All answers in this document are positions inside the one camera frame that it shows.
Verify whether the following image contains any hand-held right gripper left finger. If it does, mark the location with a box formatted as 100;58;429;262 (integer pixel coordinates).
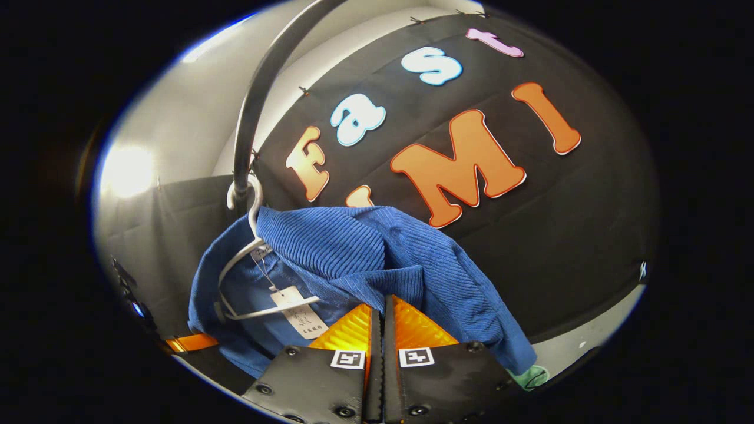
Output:
242;303;383;424

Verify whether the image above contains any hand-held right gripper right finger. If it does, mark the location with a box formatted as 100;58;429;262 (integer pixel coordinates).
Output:
383;294;525;424

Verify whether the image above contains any blue corduroy jacket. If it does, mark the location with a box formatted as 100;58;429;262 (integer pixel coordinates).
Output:
188;205;538;379

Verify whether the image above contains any white plastic clothes hanger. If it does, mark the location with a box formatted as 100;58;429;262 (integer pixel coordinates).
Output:
217;174;322;322

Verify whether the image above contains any black metal clothes rack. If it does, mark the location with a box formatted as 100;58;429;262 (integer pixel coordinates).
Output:
232;0;349;204

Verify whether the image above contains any black backdrop cloth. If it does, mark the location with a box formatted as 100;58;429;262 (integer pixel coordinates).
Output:
97;12;660;345

